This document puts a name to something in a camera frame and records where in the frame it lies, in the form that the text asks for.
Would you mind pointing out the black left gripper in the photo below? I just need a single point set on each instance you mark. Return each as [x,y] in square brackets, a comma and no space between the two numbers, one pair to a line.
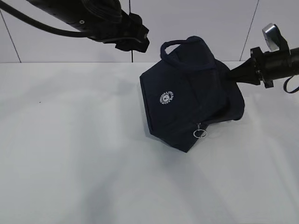
[130,35]

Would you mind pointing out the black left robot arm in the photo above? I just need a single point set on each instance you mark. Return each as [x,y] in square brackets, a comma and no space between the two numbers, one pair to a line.
[105,19]

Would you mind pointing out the navy blue lunch bag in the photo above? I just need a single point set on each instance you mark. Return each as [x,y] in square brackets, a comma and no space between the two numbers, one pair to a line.
[186,91]

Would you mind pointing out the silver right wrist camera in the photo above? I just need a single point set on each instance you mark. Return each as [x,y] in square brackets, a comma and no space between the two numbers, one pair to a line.
[274,39]

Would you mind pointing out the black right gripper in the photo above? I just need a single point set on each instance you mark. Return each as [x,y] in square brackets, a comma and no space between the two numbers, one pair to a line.
[267,67]

